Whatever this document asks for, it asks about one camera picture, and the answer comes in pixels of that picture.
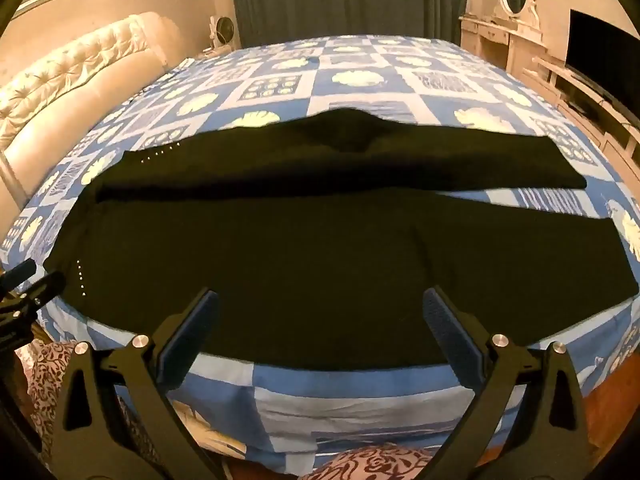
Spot small desk fan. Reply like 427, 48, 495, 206
210, 15, 236, 51

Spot black television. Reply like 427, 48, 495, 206
565, 9, 640, 106

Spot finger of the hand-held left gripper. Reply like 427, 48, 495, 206
0, 260, 37, 289
9, 272, 67, 312

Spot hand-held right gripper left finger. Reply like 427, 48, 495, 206
50, 287, 226, 480

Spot white dressing table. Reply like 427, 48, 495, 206
459, 12, 546, 76

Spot black pants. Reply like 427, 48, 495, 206
42, 108, 640, 373

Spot blue patterned bedsheet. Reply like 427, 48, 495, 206
0, 35, 640, 466

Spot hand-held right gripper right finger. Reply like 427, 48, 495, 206
422, 286, 593, 480

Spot cream tufted headboard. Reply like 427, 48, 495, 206
0, 11, 173, 221

